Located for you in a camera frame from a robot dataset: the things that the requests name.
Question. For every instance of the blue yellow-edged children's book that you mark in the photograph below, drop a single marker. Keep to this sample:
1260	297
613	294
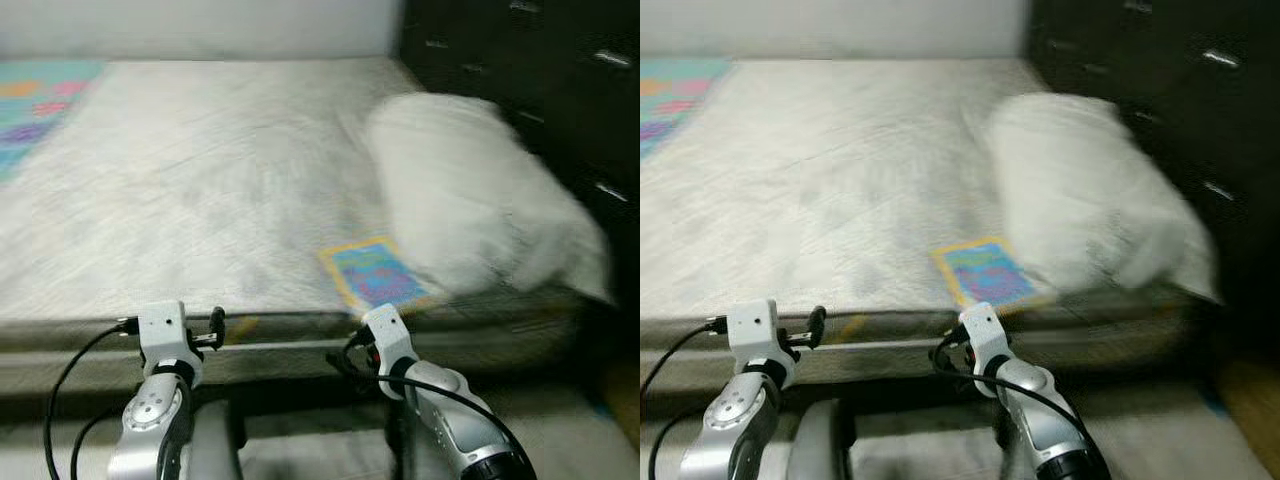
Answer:
990	275
375	275

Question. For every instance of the white printed pillow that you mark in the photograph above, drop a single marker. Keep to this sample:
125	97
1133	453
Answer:
470	190
1090	190

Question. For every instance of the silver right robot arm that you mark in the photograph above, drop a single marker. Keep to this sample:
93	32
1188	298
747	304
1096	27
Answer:
1040	410
450	410

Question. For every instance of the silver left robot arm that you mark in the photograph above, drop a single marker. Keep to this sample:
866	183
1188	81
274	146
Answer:
155	420
735	420

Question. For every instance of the silver robot left leg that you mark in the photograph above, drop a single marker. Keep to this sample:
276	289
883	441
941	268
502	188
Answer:
820	445
215	445

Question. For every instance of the silver robot leg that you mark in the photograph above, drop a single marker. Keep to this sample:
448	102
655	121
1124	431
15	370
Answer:
820	445
408	450
1012	450
215	445

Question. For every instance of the silver robot right leg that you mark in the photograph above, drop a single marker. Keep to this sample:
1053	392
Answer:
408	450
1012	450

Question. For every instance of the grey quilted mattress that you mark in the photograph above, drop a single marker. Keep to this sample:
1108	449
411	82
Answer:
200	180
830	180

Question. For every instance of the teal blanket with dotted shapes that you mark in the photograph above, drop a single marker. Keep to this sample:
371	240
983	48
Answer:
35	105
672	100

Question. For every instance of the dark tufted headboard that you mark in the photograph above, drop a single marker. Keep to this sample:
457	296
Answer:
1170	90
540	90

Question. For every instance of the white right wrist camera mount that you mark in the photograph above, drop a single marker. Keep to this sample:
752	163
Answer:
985	332
388	335

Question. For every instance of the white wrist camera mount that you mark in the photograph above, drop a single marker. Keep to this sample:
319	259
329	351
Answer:
985	332
388	335
752	328
163	328

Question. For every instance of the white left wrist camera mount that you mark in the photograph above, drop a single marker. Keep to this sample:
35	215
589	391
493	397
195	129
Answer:
752	328
163	328

